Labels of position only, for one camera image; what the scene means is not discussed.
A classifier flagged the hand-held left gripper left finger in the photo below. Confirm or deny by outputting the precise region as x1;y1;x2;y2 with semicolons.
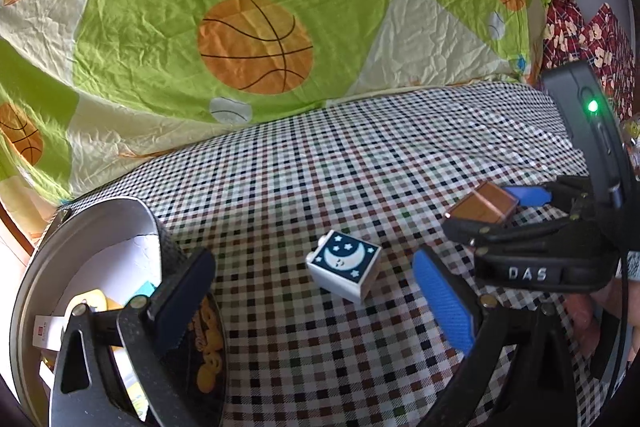
49;248;217;427

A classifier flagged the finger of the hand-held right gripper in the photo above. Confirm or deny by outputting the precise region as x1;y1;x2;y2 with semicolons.
502;176;597;214
442;215;602;261

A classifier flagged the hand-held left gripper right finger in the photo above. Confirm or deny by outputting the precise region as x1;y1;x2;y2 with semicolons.
412;247;591;427

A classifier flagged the copper rectangular box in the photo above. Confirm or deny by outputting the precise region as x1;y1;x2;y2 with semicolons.
446;184;521;225

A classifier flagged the round black gold tin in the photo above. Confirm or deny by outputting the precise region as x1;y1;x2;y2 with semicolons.
9;197;228;427

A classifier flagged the yellow face toy block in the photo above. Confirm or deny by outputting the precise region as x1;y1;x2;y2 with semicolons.
67;289;123;353

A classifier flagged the moon print toy block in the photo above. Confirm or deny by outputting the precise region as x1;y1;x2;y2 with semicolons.
306;229;382;305

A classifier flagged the grey card with red logo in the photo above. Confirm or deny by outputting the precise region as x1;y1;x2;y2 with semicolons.
35;313;66;350

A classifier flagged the person's right hand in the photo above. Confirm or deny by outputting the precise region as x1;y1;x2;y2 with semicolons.
567;282;631;368

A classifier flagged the red patterned cloth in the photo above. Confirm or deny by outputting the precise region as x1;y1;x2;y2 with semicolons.
542;0;638;122

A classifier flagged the checkered bed sheet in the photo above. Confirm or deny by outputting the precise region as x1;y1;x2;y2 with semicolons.
60;79;631;427

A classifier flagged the basketball print bed sheet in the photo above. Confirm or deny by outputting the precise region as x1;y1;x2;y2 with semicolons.
0;0;553;208

